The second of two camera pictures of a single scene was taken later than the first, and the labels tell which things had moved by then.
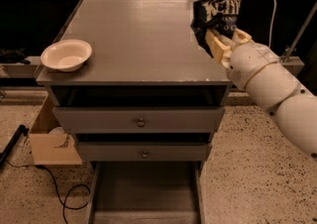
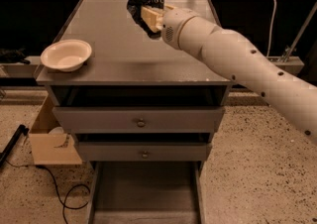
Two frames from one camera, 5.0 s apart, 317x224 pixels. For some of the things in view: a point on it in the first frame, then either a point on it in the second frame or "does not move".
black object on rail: x=14 y=56 does not move
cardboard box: x=52 y=149 does not move
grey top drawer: x=139 y=110 does not move
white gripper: x=248 y=62 -> x=173 y=26
